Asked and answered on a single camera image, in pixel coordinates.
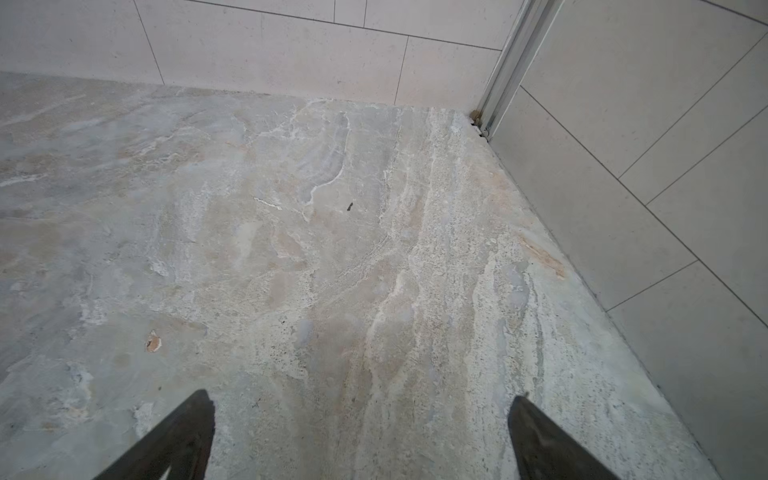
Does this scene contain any aluminium corner post right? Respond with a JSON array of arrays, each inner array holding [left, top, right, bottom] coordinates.
[[470, 0, 564, 141]]

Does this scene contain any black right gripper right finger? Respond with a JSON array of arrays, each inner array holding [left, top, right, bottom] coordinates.
[[507, 396, 619, 480]]

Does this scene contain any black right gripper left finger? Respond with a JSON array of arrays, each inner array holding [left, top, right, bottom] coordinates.
[[97, 389, 215, 479]]

